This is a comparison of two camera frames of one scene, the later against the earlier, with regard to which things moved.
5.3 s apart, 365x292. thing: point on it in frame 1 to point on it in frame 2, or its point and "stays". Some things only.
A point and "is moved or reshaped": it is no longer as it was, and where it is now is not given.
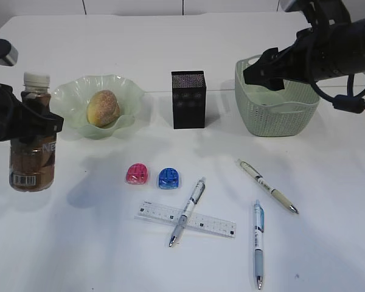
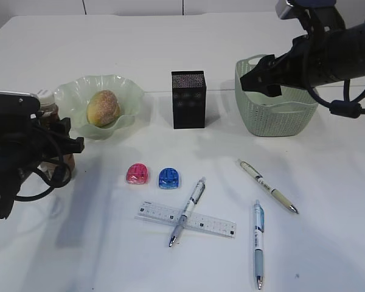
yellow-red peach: x=103 y=109 stays
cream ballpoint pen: x=249 y=170 stays
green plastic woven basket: x=275 y=113 stays
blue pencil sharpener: x=168 y=178 stays
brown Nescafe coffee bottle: x=33 y=159 is moved or reshaped
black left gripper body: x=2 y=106 to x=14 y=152
